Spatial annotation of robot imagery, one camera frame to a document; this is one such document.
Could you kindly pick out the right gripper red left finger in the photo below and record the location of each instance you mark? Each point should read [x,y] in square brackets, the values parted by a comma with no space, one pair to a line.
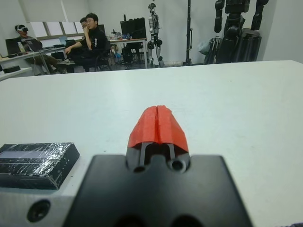
[144,127]

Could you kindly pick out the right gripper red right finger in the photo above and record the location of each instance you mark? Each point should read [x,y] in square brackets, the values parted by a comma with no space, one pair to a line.
[170,127]

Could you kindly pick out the shiny black box lid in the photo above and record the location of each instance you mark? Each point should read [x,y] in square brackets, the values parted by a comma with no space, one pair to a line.
[35,160]

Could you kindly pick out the black computer tower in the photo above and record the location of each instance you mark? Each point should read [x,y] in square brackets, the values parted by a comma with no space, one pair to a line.
[127,55]

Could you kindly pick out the black office chair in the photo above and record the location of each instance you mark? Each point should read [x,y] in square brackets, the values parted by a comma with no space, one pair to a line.
[106,49]

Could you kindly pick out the pale green plastic bag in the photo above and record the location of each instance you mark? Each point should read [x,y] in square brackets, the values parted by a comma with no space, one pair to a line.
[203,47]

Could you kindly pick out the white desk with monitors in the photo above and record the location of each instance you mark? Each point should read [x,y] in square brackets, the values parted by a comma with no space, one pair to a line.
[127,40]

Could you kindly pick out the folded black cart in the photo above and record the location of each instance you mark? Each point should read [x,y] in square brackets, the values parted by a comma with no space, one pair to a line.
[214,49]

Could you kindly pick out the person in black shirt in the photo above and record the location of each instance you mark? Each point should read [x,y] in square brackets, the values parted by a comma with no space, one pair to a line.
[94,42]

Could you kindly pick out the black computer monitors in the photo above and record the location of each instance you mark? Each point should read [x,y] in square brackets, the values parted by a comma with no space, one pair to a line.
[132,28]

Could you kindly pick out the black gantry stand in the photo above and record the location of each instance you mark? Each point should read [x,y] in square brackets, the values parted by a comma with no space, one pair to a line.
[189,28]

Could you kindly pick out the silver humanoid robot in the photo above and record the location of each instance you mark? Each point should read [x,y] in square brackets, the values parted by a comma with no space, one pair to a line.
[152,23]

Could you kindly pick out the large black humanoid robot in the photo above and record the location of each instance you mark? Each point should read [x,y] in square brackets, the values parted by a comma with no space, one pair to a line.
[236,40]

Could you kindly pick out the person with glasses behind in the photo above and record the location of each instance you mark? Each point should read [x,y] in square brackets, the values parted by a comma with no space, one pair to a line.
[82,23]

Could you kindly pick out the small black laptop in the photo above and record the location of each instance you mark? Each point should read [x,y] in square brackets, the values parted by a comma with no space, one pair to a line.
[34,45]

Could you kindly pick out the low white desk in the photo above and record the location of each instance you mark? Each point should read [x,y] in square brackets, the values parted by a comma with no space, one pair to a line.
[14,75]

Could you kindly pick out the flat black device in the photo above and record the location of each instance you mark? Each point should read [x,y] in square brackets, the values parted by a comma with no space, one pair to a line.
[11,69]

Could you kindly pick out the long desk with laptops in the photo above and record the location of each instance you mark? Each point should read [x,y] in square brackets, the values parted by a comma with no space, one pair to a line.
[14,58]

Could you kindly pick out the white roller blind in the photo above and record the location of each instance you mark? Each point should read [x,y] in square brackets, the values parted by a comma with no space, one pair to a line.
[45,10]

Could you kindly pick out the large black laptop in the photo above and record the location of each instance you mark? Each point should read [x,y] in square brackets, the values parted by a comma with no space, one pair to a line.
[13,46]

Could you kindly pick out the person wearing VR headset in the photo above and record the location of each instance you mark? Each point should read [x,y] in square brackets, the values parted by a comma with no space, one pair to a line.
[21,30]

